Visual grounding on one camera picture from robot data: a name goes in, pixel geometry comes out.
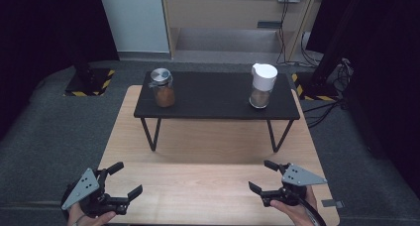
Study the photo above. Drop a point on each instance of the white cabinet panel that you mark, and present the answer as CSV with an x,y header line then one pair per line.
x,y
135,18

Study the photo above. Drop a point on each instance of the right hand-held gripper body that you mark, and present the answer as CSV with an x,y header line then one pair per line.
x,y
297,179

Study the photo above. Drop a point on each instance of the black stand with striped base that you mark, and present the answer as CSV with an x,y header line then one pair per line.
x,y
89,80
313,87

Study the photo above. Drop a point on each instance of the white lid glass spice jar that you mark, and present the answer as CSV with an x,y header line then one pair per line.
x,y
264,77

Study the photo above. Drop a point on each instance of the person's right hand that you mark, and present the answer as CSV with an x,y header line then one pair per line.
x,y
297,216

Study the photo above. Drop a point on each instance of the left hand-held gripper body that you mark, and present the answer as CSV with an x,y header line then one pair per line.
x,y
84,189

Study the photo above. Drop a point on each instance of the grey flat tag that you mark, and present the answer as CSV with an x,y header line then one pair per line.
x,y
332,203

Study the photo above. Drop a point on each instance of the black curtain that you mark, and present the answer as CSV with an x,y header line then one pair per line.
x,y
379,70
43,31

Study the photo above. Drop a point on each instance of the black metal shelf rack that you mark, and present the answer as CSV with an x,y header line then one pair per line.
x,y
214,97

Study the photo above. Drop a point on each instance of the metal lid glass spice jar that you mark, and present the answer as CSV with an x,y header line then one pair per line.
x,y
162,87

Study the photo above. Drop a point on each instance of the person's left hand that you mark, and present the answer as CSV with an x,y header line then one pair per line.
x,y
89,220

